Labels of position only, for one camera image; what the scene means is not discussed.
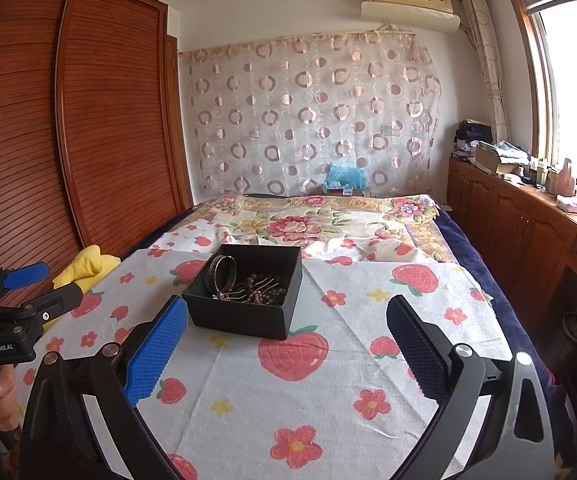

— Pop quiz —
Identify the pink bottle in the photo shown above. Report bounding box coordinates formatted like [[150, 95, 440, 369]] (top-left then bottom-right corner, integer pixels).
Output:
[[559, 158, 575, 196]]

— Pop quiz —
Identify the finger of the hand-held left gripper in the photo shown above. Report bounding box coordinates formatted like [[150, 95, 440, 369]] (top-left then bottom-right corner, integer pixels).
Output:
[[0, 261, 50, 292], [18, 284, 84, 323]]

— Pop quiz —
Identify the yellow cloth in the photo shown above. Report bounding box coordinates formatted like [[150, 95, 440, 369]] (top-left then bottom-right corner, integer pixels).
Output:
[[52, 245, 122, 293]]

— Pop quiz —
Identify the blue plastic bag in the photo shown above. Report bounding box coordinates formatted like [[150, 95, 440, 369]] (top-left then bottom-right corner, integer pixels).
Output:
[[323, 162, 367, 196]]

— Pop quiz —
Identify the floral bedspread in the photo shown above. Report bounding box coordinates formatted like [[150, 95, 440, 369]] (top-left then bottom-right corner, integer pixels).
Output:
[[193, 194, 462, 263]]

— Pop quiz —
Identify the circle pattern sheer curtain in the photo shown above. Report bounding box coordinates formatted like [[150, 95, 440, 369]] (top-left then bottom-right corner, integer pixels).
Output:
[[181, 30, 444, 201]]

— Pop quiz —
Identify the brown wooden bead bracelet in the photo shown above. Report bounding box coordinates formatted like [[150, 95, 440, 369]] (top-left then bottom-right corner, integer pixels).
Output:
[[231, 272, 289, 307]]

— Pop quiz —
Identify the dark blue bed sheet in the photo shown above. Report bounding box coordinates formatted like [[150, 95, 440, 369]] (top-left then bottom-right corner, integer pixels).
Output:
[[433, 210, 577, 461]]

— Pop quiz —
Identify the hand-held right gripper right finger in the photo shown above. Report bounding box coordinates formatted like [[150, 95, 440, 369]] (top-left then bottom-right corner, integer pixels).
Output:
[[386, 295, 554, 480]]

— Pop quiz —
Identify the wooden cabinet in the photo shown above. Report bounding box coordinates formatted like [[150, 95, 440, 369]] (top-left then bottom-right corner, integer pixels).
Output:
[[446, 157, 577, 411]]

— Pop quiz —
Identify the white air conditioner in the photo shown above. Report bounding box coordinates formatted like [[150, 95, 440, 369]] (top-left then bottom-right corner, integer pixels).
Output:
[[360, 0, 462, 35]]

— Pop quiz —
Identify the pile of dark clothes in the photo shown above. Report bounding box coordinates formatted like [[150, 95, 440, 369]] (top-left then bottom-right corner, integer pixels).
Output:
[[453, 119, 494, 161]]

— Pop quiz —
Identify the black jewelry box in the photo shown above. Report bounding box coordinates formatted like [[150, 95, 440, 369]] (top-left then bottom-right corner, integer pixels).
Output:
[[181, 244, 303, 341]]

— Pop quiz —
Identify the beige window curtain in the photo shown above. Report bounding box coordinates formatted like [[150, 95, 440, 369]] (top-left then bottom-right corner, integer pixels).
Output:
[[459, 0, 512, 143]]

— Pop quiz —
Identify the fruit and flower print blanket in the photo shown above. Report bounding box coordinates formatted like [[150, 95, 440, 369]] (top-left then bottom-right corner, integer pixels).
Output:
[[16, 220, 494, 480]]

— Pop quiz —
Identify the silver engraved bangle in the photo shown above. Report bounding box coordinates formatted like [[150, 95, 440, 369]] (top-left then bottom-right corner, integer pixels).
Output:
[[210, 255, 240, 295]]

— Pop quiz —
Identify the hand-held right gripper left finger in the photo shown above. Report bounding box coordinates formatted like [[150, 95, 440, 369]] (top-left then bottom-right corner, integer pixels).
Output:
[[18, 295, 189, 480]]

